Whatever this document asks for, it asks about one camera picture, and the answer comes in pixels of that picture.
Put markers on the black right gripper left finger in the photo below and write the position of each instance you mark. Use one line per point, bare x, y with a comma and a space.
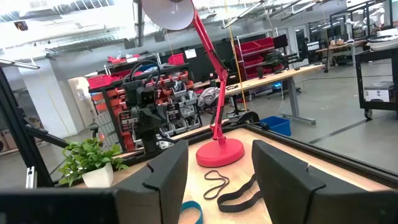
168, 174

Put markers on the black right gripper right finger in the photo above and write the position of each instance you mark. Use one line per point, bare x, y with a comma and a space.
286, 186

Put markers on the blue rubber band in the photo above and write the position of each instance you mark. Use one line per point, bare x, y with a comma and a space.
196, 206

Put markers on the thin black rubber band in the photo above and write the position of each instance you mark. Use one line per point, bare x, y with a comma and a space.
214, 193

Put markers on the wide black rubber band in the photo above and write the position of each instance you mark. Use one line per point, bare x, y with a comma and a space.
236, 207

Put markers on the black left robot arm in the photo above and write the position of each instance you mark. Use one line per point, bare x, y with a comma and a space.
150, 143

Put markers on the blue plastic floor bin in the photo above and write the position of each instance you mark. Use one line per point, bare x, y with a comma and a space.
278, 124

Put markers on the red storage bin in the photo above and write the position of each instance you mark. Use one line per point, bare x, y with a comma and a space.
99, 81
176, 59

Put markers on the shelf rack with small bins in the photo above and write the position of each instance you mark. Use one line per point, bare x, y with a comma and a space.
180, 102

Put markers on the red desk lamp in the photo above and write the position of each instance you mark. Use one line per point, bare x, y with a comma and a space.
219, 152

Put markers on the small black orange cart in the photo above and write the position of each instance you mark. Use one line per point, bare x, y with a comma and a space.
95, 132

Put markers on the grey cloth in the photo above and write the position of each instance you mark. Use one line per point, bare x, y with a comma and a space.
208, 96

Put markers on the green plant in white pot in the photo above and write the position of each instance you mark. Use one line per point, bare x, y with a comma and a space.
93, 161

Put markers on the black office chair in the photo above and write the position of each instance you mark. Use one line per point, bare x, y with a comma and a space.
234, 107

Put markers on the metal rack with red bins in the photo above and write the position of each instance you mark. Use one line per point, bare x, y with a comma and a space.
252, 51

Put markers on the black wheeled cart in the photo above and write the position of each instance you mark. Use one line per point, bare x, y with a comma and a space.
359, 81

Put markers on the white box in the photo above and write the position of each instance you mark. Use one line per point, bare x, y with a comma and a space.
379, 93

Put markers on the ceiling light strip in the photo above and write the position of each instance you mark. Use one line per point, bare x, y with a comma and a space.
244, 14
18, 64

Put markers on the black monitor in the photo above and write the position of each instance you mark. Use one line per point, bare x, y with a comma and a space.
280, 41

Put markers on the wooden desk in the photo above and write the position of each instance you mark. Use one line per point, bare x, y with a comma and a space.
339, 46

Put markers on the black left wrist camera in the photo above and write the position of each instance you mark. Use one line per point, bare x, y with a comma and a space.
146, 96

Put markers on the silver frame bracket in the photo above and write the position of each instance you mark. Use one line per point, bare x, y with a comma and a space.
31, 177

